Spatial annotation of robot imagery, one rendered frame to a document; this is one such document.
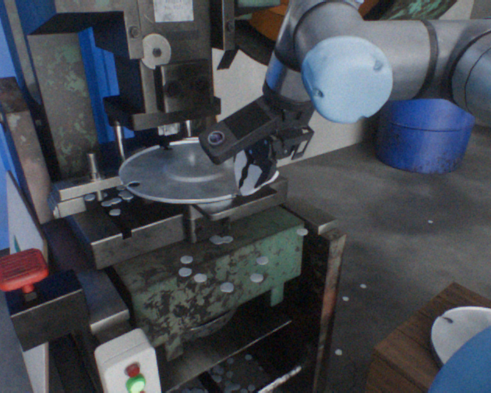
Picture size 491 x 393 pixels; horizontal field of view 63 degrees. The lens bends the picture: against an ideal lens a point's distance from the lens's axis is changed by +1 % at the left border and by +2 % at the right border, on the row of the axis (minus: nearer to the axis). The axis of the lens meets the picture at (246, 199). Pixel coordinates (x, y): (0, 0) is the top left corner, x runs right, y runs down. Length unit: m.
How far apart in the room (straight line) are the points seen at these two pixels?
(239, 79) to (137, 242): 1.72
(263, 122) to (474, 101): 0.25
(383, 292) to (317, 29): 1.42
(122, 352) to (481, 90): 0.54
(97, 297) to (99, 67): 1.38
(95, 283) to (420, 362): 0.72
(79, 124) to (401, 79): 0.75
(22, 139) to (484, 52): 0.92
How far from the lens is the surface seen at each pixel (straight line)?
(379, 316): 1.63
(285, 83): 0.51
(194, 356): 1.03
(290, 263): 0.90
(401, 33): 0.42
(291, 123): 0.59
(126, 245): 0.76
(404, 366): 1.02
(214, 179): 0.73
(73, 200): 0.83
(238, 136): 0.53
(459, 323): 1.14
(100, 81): 1.96
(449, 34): 0.44
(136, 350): 0.64
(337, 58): 0.37
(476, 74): 0.39
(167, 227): 0.78
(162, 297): 0.74
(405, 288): 1.79
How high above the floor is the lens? 1.10
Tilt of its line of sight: 28 degrees down
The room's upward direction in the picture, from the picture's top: straight up
